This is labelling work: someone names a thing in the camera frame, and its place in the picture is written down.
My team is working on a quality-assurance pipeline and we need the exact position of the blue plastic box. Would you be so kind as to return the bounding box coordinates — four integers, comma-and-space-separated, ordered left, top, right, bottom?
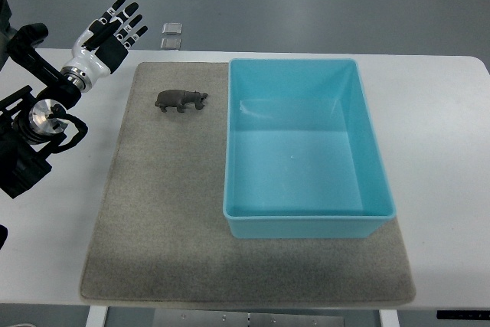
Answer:
223, 59, 396, 239

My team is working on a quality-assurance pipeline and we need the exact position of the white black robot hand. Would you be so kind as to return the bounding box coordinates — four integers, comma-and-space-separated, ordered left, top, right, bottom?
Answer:
61, 0, 148, 93

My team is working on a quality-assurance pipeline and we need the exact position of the white table leg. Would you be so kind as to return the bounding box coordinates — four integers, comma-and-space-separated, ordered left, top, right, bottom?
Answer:
379, 309, 400, 327
85, 306, 109, 327

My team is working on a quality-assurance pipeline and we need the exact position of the right white table leg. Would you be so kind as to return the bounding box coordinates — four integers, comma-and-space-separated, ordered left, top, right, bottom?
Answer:
379, 309, 400, 327

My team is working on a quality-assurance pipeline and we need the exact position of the brown toy hippo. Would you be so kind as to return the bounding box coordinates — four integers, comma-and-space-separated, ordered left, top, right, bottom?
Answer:
154, 90, 208, 113

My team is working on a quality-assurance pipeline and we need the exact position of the left white table leg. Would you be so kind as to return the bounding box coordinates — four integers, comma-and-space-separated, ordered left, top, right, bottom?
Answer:
85, 306, 109, 327

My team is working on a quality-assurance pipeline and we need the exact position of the black table control panel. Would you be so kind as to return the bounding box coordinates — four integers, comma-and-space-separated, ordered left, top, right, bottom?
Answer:
436, 310, 490, 321

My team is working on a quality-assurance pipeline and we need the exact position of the metal table base plate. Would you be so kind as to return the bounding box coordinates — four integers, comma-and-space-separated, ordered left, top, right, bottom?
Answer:
152, 309, 345, 327

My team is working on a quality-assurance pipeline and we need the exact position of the lower floor socket plate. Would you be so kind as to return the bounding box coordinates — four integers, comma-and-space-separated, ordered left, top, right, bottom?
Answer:
160, 37, 181, 51

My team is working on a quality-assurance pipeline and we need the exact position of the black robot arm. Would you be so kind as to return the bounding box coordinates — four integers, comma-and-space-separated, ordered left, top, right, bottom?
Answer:
1, 23, 88, 198

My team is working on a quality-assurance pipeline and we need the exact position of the grey felt mat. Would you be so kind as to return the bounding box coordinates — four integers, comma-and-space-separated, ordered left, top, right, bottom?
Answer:
80, 62, 416, 309

